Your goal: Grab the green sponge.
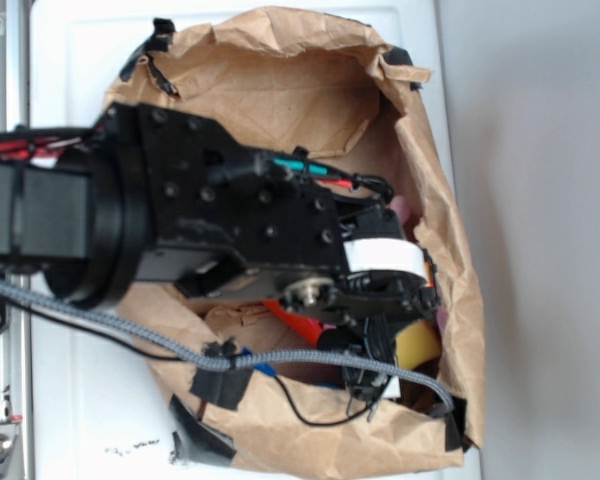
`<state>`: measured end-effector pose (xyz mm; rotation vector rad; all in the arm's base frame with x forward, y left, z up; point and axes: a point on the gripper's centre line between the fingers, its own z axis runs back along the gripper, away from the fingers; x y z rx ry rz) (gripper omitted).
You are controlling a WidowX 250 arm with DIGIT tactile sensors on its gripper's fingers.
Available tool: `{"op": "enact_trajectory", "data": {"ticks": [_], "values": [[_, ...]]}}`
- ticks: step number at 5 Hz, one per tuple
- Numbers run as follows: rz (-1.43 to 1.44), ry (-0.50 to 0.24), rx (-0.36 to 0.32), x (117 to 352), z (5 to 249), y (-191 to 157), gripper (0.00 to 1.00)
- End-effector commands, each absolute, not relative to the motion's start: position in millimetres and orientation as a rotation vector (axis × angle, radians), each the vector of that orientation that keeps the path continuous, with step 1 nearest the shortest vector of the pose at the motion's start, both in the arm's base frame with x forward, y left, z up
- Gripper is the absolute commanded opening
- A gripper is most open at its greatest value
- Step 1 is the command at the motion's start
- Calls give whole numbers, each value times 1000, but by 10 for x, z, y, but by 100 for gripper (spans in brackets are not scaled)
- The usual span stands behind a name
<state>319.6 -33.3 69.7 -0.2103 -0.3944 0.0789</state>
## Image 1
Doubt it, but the grey braided cable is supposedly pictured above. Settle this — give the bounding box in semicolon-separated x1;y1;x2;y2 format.
0;275;454;416

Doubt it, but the metal frame rail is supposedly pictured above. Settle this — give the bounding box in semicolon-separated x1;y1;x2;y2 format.
0;1;35;479

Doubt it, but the brown paper bag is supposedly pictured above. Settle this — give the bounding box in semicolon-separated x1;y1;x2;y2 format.
105;6;485;479

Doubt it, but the blue ball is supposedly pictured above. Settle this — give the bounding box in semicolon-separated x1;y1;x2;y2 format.
315;382;341;390

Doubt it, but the white tray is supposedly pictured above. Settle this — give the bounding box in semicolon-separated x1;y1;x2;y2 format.
29;1;452;479

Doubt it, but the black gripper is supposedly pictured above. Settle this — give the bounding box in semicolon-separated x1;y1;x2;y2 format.
279;199;442;401

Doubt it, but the yellow green sponge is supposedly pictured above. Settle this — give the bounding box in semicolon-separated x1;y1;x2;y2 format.
396;320;442;370

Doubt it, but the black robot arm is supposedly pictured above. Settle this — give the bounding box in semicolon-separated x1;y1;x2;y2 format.
0;103;440;362

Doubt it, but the orange toy carrot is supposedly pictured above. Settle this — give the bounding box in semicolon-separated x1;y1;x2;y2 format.
262;300;323;346

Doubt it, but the pink plush bunny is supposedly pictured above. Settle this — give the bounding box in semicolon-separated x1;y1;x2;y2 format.
389;195;448;335

